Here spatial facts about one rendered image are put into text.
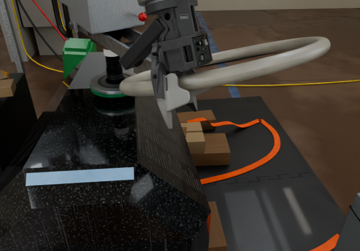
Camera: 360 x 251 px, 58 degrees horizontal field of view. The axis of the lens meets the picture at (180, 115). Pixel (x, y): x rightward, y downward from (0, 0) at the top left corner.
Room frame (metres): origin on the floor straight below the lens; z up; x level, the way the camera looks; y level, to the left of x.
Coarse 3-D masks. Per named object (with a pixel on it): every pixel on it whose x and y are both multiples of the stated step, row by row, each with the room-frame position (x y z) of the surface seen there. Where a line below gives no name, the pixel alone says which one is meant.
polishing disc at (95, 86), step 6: (126, 72) 1.35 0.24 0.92; (132, 72) 1.35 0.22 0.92; (96, 78) 1.29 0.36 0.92; (102, 78) 1.29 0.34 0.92; (96, 84) 1.23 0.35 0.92; (102, 84) 1.23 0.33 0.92; (108, 84) 1.23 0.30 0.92; (96, 90) 1.18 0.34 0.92; (102, 90) 1.17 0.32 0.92; (108, 90) 1.17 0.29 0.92; (114, 90) 1.17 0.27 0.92
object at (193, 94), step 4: (176, 72) 0.56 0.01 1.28; (180, 72) 0.56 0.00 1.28; (184, 72) 0.56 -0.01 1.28; (188, 72) 0.56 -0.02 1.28; (192, 72) 0.55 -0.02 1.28; (208, 88) 0.55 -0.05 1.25; (192, 92) 0.56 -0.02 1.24; (196, 92) 0.56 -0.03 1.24; (200, 92) 0.56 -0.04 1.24; (192, 96) 0.56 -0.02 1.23; (192, 100) 0.55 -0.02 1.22; (196, 100) 0.56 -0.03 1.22; (188, 104) 0.55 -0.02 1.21; (192, 104) 0.55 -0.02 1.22; (196, 104) 0.56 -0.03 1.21; (192, 108) 0.55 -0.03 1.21; (196, 108) 0.55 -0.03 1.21
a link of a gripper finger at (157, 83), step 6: (156, 60) 0.51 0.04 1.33; (156, 66) 0.50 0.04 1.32; (162, 66) 0.51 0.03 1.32; (156, 72) 0.49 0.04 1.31; (162, 72) 0.50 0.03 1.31; (156, 78) 0.49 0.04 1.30; (162, 78) 0.49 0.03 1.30; (156, 84) 0.48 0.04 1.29; (162, 84) 0.49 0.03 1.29; (156, 90) 0.48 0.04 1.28; (162, 90) 0.48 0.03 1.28; (156, 96) 0.48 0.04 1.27; (162, 96) 0.47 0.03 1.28
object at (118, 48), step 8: (72, 24) 1.38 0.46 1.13; (88, 32) 1.27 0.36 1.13; (128, 32) 1.24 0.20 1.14; (136, 32) 1.19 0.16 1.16; (96, 40) 1.23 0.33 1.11; (104, 40) 1.16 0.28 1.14; (112, 40) 1.10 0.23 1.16; (112, 48) 1.11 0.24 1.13; (120, 48) 1.05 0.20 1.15; (128, 48) 1.00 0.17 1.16; (120, 56) 1.06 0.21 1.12; (144, 64) 0.91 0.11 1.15
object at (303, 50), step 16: (240, 48) 0.93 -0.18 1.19; (256, 48) 0.90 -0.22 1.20; (272, 48) 0.87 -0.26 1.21; (288, 48) 0.83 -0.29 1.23; (304, 48) 0.56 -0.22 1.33; (320, 48) 0.58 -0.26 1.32; (240, 64) 0.51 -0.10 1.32; (256, 64) 0.51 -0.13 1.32; (272, 64) 0.51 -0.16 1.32; (288, 64) 0.52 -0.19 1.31; (128, 80) 0.69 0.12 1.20; (144, 80) 0.80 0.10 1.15; (192, 80) 0.50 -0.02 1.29; (208, 80) 0.50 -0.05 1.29; (224, 80) 0.50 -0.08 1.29; (240, 80) 0.50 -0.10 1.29; (144, 96) 0.56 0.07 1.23
